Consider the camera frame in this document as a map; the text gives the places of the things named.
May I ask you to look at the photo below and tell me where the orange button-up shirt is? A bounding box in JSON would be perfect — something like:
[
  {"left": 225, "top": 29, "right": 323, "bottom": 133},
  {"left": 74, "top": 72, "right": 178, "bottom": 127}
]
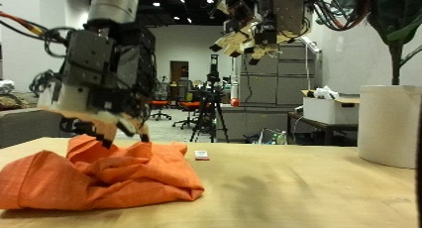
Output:
[{"left": 0, "top": 134, "right": 206, "bottom": 212}]

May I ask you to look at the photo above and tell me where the white power strip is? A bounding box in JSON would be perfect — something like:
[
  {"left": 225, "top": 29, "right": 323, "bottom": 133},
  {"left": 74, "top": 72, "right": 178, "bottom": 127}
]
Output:
[{"left": 301, "top": 36, "right": 322, "bottom": 54}]

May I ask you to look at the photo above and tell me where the orange seat office chair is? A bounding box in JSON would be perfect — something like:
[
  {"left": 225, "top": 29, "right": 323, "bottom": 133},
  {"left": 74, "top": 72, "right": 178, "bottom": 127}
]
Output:
[
  {"left": 170, "top": 78, "right": 204, "bottom": 130},
  {"left": 149, "top": 82, "right": 173, "bottom": 122}
]

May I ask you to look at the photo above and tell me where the brown door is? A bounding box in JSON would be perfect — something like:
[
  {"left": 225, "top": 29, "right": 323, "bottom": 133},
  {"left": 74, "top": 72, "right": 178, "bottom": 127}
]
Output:
[{"left": 169, "top": 60, "right": 190, "bottom": 85}]

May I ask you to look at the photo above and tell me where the grey metal cabinet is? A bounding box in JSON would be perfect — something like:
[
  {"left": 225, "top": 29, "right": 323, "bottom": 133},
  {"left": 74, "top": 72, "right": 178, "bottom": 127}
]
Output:
[{"left": 235, "top": 39, "right": 322, "bottom": 108}]

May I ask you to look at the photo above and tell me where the brown grey cushion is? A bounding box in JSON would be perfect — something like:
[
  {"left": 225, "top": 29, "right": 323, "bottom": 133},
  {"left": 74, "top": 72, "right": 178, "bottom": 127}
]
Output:
[{"left": 0, "top": 93, "right": 41, "bottom": 112}]

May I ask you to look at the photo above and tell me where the black device on tripod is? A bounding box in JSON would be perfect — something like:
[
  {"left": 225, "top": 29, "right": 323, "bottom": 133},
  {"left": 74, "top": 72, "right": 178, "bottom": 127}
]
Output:
[{"left": 208, "top": 54, "right": 219, "bottom": 83}]

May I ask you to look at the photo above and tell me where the white vertical pole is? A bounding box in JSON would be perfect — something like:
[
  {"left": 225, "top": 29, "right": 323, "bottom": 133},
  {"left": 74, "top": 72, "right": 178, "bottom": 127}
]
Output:
[{"left": 230, "top": 56, "right": 241, "bottom": 102}]

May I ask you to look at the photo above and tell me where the crumpled silver foil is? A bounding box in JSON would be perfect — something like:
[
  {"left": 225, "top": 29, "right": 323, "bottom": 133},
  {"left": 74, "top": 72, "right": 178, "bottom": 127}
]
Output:
[{"left": 0, "top": 79, "right": 16, "bottom": 96}]

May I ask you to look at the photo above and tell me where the grey couch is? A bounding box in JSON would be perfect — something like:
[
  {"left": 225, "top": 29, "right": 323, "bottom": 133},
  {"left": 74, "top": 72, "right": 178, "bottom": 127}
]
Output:
[{"left": 0, "top": 107, "right": 64, "bottom": 150}]

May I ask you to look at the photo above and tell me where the crumpled white plastic bag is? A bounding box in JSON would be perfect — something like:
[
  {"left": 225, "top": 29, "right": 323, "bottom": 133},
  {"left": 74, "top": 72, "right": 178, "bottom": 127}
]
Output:
[{"left": 311, "top": 84, "right": 341, "bottom": 101}]

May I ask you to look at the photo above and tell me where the dark green potted plant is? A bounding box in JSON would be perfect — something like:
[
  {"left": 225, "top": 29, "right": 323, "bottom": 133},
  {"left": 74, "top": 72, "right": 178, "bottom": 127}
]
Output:
[{"left": 363, "top": 0, "right": 422, "bottom": 87}]

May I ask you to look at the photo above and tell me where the white cardboard box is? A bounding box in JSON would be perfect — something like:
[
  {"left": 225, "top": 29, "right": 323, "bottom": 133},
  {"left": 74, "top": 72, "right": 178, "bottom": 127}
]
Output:
[{"left": 301, "top": 95, "right": 359, "bottom": 125}]

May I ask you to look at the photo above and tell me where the small white red card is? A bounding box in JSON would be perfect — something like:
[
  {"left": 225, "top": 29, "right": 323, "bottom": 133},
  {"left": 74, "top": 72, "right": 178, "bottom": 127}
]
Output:
[{"left": 194, "top": 150, "right": 212, "bottom": 162}]

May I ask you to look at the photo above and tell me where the dark side table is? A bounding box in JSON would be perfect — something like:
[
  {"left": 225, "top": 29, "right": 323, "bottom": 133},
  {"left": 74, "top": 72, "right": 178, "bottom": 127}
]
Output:
[{"left": 286, "top": 111, "right": 358, "bottom": 147}]

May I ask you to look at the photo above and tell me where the plastic bottles bundle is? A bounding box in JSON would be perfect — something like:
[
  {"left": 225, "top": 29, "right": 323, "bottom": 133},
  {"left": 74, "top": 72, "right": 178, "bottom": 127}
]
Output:
[{"left": 255, "top": 128, "right": 289, "bottom": 146}]

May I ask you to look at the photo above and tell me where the white cylindrical planter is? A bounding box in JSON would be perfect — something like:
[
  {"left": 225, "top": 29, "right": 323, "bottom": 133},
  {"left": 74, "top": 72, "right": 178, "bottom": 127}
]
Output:
[{"left": 355, "top": 84, "right": 422, "bottom": 170}]

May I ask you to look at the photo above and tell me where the right hand cable bundle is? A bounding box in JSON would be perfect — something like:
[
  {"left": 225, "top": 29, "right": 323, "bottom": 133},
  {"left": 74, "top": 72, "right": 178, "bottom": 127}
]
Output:
[{"left": 305, "top": 0, "right": 374, "bottom": 33}]

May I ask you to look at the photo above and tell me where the hand cable bundle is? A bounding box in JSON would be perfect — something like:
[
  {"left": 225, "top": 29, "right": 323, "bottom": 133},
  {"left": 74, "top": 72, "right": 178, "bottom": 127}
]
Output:
[
  {"left": 0, "top": 11, "right": 77, "bottom": 57},
  {"left": 305, "top": 0, "right": 374, "bottom": 33}
]

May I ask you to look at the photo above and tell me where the left hand cable bundle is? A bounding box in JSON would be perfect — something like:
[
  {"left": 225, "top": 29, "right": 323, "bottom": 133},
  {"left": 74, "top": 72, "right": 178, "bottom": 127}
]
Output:
[{"left": 0, "top": 11, "right": 77, "bottom": 57}]

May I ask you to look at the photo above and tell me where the black camera tripod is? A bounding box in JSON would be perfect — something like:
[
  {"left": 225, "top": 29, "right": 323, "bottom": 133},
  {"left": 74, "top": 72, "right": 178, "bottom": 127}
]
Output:
[{"left": 190, "top": 80, "right": 229, "bottom": 144}]

